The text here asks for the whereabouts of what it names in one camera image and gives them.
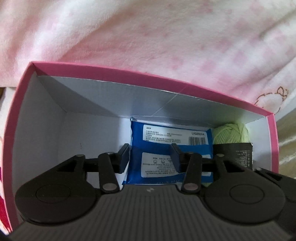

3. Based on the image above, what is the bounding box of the green yarn ball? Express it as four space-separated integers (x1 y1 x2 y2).
212 123 250 145

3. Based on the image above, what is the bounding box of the pink plaid cartoon pillow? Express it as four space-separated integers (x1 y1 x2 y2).
1 1 295 113

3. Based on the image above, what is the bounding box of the pink cardboard box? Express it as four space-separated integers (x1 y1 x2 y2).
1 62 279 229

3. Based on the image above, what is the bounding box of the beige satin curtain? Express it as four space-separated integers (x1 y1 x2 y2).
277 109 296 179

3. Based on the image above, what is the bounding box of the blue tissue pack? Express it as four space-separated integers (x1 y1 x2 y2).
125 120 213 185

